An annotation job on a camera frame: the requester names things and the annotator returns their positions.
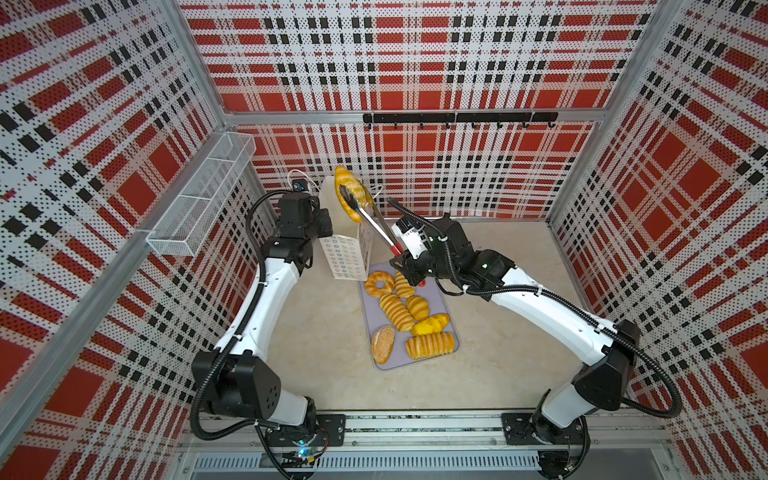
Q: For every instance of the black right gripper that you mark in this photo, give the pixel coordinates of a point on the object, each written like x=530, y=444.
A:
x=408, y=265

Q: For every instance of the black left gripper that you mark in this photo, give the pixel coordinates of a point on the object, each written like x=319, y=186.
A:
x=324, y=218

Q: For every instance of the white flowered paper bag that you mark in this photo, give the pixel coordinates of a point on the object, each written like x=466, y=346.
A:
x=348, y=249

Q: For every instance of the short round ribbed bread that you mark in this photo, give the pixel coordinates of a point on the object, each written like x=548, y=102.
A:
x=418, y=307

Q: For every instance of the long ribbed fake bread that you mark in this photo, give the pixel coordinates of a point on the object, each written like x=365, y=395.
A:
x=355, y=199

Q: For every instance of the red-handled steel tongs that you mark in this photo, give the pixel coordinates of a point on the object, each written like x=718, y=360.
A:
x=382, y=230

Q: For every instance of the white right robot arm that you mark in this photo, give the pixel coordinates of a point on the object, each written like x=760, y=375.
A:
x=608, y=351

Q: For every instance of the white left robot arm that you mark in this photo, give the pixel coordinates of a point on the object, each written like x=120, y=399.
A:
x=235, y=387

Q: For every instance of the long spiral fake bread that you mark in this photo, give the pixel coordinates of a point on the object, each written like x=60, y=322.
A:
x=397, y=313

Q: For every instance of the yellow pear-shaped fake bread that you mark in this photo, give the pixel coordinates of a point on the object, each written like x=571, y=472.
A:
x=433, y=324

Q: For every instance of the large spiral fake bread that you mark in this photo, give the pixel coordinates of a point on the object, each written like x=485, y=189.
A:
x=430, y=345

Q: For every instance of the sesame-coated fake bread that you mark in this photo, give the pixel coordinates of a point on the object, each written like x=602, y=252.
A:
x=382, y=343

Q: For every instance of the lilac plastic tray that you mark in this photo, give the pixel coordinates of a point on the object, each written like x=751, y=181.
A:
x=374, y=318

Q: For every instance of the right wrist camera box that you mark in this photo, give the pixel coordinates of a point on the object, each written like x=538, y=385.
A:
x=410, y=238

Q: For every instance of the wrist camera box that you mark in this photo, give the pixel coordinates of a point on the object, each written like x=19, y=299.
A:
x=300, y=186
x=410, y=238

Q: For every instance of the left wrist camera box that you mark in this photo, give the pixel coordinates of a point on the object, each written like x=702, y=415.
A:
x=300, y=186

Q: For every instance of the ring-shaped fake bread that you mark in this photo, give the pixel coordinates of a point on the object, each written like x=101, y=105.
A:
x=379, y=283

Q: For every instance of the wire mesh wall basket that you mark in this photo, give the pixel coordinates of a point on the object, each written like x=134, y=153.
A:
x=216, y=169

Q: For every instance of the black wall hook rail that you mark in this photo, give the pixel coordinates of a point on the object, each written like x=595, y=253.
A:
x=524, y=118

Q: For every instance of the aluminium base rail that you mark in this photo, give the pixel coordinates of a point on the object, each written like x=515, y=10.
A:
x=491, y=444

